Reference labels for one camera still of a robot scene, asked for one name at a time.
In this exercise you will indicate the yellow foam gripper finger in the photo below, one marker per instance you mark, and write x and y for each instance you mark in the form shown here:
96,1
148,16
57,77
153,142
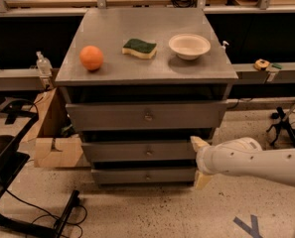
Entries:
201,180
199,144

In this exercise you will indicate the grey drawer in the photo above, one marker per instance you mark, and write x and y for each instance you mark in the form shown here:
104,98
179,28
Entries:
115,116
139,151
122,176

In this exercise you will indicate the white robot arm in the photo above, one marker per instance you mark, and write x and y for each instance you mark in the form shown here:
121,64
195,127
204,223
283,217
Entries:
242,157

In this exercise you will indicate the grey top drawer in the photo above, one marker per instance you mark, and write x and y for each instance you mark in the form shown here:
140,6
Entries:
115,116

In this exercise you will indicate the grey drawer cabinet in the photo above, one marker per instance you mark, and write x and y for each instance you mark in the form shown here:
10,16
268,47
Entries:
163,78

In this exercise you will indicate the grey bottom drawer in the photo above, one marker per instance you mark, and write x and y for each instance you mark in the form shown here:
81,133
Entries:
122,176

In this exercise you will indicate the white bowl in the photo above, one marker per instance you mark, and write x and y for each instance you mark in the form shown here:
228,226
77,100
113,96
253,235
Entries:
189,46

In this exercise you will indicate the small white pump bottle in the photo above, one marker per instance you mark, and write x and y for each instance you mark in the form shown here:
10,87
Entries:
224,45

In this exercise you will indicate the small green object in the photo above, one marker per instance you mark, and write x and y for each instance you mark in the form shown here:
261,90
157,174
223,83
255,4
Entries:
278,66

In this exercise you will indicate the green yellow sponge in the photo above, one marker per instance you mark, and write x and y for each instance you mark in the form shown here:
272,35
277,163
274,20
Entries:
139,49

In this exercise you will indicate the orange fruit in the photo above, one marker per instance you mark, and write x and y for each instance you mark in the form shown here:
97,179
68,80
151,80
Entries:
91,57

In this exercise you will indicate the cardboard box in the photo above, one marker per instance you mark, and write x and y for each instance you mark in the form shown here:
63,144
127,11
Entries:
52,148

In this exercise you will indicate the clear sanitizer bottle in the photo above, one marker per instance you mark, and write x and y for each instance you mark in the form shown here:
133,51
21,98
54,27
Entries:
44,65

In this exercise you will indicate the black chair frame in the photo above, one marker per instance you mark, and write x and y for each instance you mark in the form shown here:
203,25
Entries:
12,161

